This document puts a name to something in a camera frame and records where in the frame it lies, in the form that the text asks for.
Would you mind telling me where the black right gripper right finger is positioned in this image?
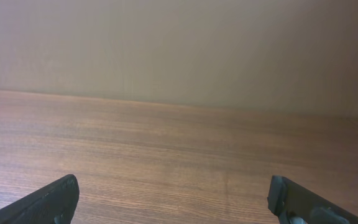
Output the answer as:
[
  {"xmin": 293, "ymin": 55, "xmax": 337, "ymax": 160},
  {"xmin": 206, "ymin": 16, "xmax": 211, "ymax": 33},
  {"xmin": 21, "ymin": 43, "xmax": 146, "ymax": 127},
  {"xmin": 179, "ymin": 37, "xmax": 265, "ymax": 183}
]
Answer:
[{"xmin": 267, "ymin": 175, "xmax": 358, "ymax": 224}]

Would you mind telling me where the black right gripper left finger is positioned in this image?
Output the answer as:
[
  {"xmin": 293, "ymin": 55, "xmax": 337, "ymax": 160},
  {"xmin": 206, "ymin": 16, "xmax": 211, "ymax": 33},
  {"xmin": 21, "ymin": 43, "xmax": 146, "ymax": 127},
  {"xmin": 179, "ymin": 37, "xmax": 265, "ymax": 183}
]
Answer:
[{"xmin": 0, "ymin": 174, "xmax": 80, "ymax": 224}]

